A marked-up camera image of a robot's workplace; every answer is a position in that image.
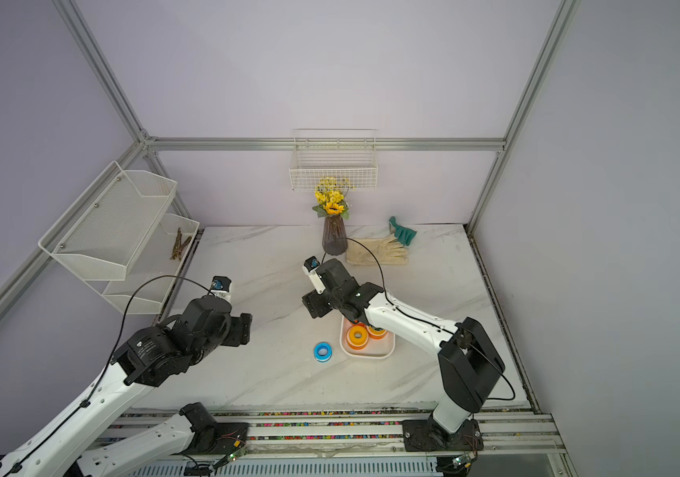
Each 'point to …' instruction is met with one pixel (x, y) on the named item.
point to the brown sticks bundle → (179, 244)
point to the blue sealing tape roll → (322, 352)
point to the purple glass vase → (334, 236)
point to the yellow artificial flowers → (330, 194)
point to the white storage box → (382, 348)
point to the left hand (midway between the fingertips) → (234, 321)
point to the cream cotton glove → (387, 250)
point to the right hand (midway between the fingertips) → (319, 297)
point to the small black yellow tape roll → (376, 334)
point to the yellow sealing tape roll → (357, 336)
